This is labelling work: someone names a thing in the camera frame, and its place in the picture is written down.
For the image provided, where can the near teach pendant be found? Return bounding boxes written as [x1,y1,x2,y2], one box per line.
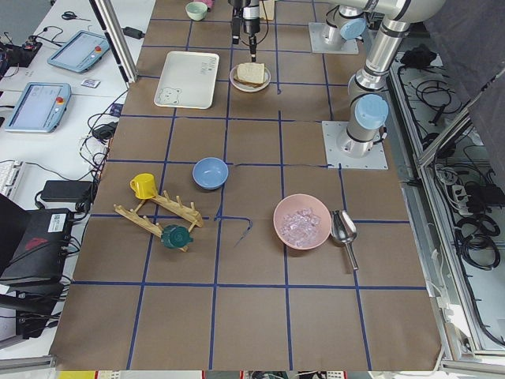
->
[5,82,72,133]

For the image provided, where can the metal scoop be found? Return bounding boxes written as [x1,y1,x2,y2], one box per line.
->
[331,209,359,271]

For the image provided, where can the pink cloth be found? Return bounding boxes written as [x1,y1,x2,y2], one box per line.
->
[203,0,214,9]

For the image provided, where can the green bowl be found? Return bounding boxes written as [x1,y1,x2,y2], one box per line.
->
[185,2,208,21]

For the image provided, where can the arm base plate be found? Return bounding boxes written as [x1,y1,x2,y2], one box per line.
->
[322,121,388,170]
[309,22,359,54]

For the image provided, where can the yellow mug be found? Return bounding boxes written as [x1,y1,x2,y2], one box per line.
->
[129,173,158,200]

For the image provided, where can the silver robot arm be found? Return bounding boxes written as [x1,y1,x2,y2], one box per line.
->
[326,1,444,159]
[228,0,366,62]

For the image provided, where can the bread slice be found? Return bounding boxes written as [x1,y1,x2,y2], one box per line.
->
[233,77,264,89]
[236,62,265,83]

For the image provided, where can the white round plate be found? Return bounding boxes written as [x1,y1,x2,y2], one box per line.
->
[229,62,271,92]

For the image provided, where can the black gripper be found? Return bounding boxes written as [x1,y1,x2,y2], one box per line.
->
[228,0,245,9]
[231,0,260,62]

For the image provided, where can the dark green mug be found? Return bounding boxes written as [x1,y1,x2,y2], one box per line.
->
[160,224,193,250]

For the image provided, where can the far teach pendant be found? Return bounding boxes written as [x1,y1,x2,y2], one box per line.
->
[47,30,110,73]

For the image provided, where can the wooden mug rack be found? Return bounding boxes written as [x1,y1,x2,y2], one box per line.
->
[113,189,205,253]

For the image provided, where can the white bear tray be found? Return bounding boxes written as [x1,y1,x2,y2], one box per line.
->
[154,51,219,109]

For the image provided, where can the teach pendant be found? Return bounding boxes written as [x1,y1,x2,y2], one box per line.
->
[47,30,110,73]
[5,82,72,133]

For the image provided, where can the bread slice on plate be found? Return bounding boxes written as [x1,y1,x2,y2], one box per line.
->
[233,77,264,89]

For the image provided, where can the aluminium frame post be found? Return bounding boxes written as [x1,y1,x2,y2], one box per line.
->
[89,0,138,84]

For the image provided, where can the blue bowl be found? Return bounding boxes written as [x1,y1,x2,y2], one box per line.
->
[193,157,229,190]

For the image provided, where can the black power adapter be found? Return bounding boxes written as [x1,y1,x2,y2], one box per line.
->
[122,27,145,39]

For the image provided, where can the pink bowl with ice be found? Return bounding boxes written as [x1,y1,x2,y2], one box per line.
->
[273,193,331,250]

